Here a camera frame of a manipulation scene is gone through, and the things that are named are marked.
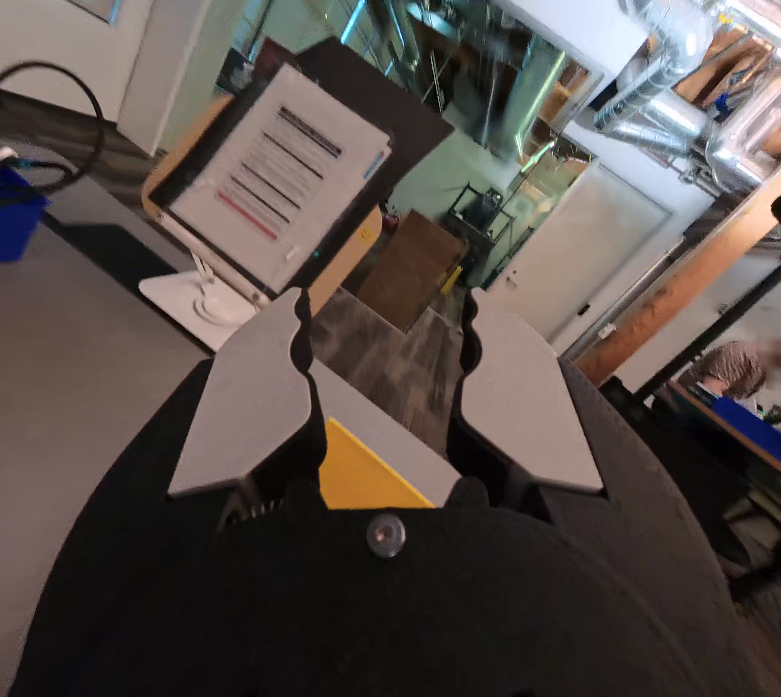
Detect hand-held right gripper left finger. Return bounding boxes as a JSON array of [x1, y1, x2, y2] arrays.
[[166, 287, 324, 498]]

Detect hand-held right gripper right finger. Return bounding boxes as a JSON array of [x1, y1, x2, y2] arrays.
[[453, 288, 606, 495]]

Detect yellow plastic bin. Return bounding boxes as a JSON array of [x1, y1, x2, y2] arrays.
[[320, 418, 435, 510]]

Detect blue plastic bin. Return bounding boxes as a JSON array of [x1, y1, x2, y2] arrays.
[[0, 163, 51, 264]]

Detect black braided hdmi cable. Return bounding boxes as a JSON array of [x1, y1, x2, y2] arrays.
[[0, 61, 106, 189]]

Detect white monitor stand base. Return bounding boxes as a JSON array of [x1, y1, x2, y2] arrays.
[[139, 250, 272, 351]]

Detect tan rounded board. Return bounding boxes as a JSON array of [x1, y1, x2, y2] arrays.
[[142, 96, 384, 314]]

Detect brown cardboard box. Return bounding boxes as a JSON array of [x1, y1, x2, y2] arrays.
[[357, 209, 469, 335]]

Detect wooden beam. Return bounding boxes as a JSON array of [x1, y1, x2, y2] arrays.
[[574, 169, 781, 387]]

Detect white door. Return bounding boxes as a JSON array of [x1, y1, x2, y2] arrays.
[[488, 160, 687, 344]]

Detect black metal cart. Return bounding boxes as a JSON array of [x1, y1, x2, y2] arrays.
[[448, 181, 519, 286]]

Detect white instruction sheet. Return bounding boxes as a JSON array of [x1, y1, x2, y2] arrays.
[[170, 64, 393, 293]]

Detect blue storage bin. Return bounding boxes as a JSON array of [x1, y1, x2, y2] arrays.
[[714, 395, 781, 444]]

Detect black monitor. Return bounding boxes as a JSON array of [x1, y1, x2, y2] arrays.
[[149, 37, 455, 307]]

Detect silver ventilation duct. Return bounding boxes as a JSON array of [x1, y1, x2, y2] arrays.
[[595, 0, 781, 194]]

